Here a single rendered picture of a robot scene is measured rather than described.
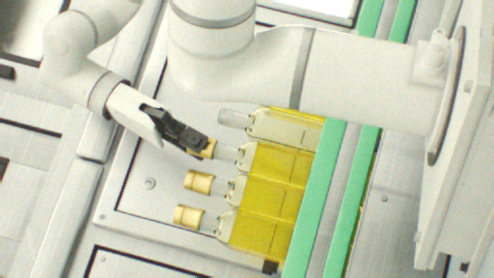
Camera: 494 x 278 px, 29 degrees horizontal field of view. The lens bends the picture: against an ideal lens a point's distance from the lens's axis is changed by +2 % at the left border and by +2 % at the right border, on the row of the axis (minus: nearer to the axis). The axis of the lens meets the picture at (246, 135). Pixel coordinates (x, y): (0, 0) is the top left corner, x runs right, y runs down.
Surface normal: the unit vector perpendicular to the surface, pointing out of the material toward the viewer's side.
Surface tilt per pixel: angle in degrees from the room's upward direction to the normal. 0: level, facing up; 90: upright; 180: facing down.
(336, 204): 90
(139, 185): 90
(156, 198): 90
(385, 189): 90
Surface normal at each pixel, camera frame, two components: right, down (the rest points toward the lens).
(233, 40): 0.47, 0.68
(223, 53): 0.28, 0.73
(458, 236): -0.27, 0.66
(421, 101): -0.15, 0.29
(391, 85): -0.11, 0.07
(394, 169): -0.05, -0.32
